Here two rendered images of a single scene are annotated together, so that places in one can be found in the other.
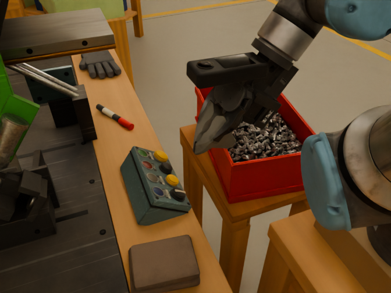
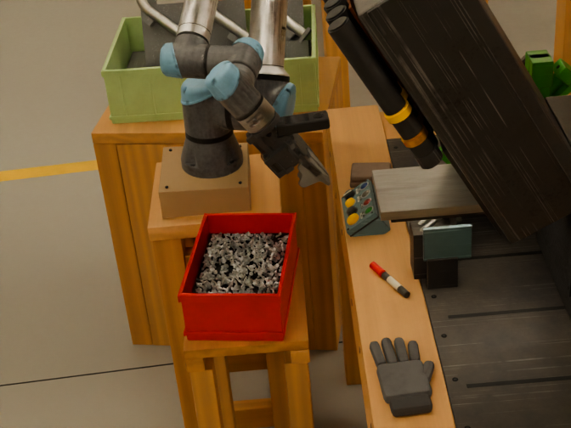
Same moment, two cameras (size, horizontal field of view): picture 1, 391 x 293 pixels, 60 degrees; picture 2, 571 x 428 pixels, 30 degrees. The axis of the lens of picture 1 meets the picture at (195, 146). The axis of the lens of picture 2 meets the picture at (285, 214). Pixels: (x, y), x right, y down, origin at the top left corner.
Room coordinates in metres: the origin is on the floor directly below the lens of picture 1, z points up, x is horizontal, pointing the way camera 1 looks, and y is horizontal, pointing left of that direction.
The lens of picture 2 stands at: (2.36, 0.68, 2.18)
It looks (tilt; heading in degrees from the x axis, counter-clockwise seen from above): 32 degrees down; 202
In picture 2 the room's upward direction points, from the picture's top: 5 degrees counter-clockwise
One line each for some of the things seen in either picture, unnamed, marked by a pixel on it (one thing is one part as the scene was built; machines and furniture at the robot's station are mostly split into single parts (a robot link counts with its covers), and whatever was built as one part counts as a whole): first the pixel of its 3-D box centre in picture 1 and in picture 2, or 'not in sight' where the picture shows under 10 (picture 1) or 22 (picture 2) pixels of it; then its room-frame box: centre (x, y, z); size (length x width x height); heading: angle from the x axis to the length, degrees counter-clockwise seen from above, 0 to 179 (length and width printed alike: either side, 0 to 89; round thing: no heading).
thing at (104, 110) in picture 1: (114, 116); (389, 279); (0.66, 0.19, 0.91); 0.13 x 0.02 x 0.02; 48
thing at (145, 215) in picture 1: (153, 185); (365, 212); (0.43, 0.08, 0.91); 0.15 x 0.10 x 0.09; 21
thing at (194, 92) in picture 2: not in sight; (209, 102); (0.31, -0.33, 1.09); 0.13 x 0.12 x 0.14; 98
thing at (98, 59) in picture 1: (96, 61); (406, 373); (0.94, 0.30, 0.91); 0.20 x 0.11 x 0.03; 25
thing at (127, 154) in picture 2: not in sight; (234, 202); (-0.32, -0.60, 0.39); 0.68 x 0.52 x 0.79; 101
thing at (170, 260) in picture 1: (162, 263); (371, 175); (0.27, 0.05, 0.91); 0.10 x 0.08 x 0.03; 101
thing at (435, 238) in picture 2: (56, 98); (447, 256); (0.64, 0.31, 0.97); 0.10 x 0.02 x 0.14; 111
